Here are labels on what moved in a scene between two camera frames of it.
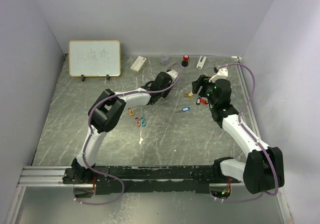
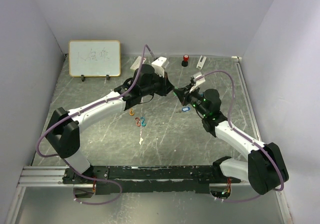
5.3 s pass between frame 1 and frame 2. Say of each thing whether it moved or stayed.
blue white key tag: stayed
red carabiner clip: stayed
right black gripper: moved
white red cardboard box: stayed
